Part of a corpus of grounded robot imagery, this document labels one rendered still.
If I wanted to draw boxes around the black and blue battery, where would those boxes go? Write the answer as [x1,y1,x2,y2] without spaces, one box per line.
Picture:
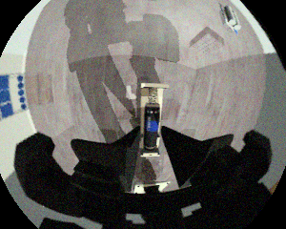
[144,104,159,152]

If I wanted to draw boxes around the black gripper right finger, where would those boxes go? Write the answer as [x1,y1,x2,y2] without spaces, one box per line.
[161,126,234,188]

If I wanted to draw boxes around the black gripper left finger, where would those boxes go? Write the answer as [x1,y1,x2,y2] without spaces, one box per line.
[70,126,140,192]

